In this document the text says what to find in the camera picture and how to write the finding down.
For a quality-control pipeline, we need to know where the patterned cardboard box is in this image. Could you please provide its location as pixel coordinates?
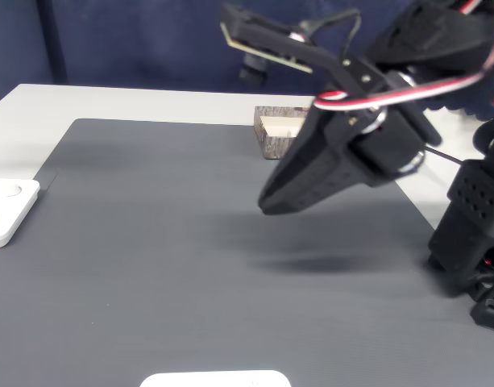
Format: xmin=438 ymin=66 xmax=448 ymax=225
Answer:
xmin=253 ymin=105 xmax=312 ymax=161

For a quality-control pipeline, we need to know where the grey table mat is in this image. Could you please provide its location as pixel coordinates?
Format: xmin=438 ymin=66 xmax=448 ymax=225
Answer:
xmin=0 ymin=118 xmax=494 ymax=387

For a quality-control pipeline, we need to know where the dark blue curtain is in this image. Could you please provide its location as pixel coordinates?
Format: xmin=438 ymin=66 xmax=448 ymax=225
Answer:
xmin=0 ymin=0 xmax=494 ymax=122

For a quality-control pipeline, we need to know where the white square stand plate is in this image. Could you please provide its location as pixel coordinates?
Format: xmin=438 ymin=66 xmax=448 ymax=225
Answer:
xmin=139 ymin=369 xmax=293 ymax=387
xmin=0 ymin=178 xmax=41 ymax=250

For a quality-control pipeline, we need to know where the red white black servo cable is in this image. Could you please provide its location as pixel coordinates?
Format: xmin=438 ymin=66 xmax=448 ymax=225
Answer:
xmin=313 ymin=0 xmax=494 ymax=112

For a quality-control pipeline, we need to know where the black camera cable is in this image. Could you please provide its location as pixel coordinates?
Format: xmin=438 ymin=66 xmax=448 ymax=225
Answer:
xmin=289 ymin=10 xmax=467 ymax=166

